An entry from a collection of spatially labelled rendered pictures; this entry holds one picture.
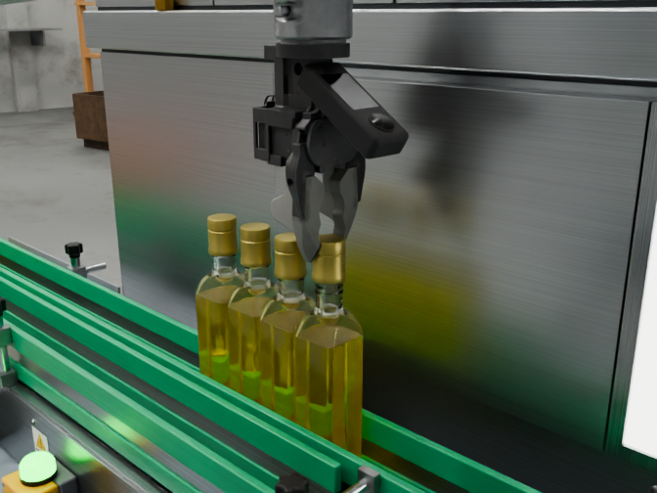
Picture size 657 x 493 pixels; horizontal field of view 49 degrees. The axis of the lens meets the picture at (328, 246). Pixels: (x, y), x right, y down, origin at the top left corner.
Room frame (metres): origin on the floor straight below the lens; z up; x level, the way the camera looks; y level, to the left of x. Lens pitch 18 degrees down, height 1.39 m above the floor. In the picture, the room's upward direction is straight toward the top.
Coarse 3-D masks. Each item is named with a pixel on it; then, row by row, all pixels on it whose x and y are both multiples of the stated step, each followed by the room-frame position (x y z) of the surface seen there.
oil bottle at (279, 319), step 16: (272, 304) 0.73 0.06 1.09; (288, 304) 0.72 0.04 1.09; (304, 304) 0.73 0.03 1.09; (272, 320) 0.72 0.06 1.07; (288, 320) 0.71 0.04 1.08; (272, 336) 0.72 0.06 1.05; (288, 336) 0.71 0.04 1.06; (272, 352) 0.72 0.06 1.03; (288, 352) 0.71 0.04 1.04; (272, 368) 0.72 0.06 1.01; (288, 368) 0.71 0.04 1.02; (272, 384) 0.72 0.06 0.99; (288, 384) 0.71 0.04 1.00; (272, 400) 0.73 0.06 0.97; (288, 400) 0.71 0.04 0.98; (288, 416) 0.71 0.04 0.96
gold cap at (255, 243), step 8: (248, 224) 0.79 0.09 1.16; (256, 224) 0.79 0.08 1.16; (264, 224) 0.79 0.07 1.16; (248, 232) 0.77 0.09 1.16; (256, 232) 0.77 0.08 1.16; (264, 232) 0.77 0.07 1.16; (248, 240) 0.77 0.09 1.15; (256, 240) 0.77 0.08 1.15; (264, 240) 0.77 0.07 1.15; (248, 248) 0.77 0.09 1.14; (256, 248) 0.77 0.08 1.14; (264, 248) 0.77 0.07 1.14; (248, 256) 0.77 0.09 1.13; (256, 256) 0.77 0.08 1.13; (264, 256) 0.77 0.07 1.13; (248, 264) 0.77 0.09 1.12; (256, 264) 0.76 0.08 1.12; (264, 264) 0.77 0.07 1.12
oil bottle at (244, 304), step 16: (240, 288) 0.78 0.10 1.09; (256, 288) 0.77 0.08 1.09; (272, 288) 0.77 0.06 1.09; (240, 304) 0.76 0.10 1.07; (256, 304) 0.75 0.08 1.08; (240, 320) 0.76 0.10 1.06; (256, 320) 0.75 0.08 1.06; (240, 336) 0.76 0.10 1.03; (256, 336) 0.75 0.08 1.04; (240, 352) 0.76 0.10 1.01; (256, 352) 0.75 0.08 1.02; (240, 368) 0.76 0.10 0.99; (256, 368) 0.75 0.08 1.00; (240, 384) 0.77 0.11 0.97; (256, 384) 0.75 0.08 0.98; (256, 400) 0.75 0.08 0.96
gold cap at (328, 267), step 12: (324, 240) 0.69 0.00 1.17; (336, 240) 0.69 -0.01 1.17; (324, 252) 0.69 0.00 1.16; (336, 252) 0.69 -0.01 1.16; (312, 264) 0.70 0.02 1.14; (324, 264) 0.69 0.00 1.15; (336, 264) 0.69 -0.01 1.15; (312, 276) 0.70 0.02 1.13; (324, 276) 0.69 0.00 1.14; (336, 276) 0.69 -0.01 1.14
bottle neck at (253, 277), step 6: (246, 270) 0.77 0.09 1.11; (252, 270) 0.77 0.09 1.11; (258, 270) 0.77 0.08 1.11; (264, 270) 0.77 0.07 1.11; (246, 276) 0.77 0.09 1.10; (252, 276) 0.77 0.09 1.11; (258, 276) 0.77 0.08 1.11; (264, 276) 0.77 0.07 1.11; (246, 282) 0.77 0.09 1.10; (252, 282) 0.77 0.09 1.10; (258, 282) 0.77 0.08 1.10; (264, 282) 0.77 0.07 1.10
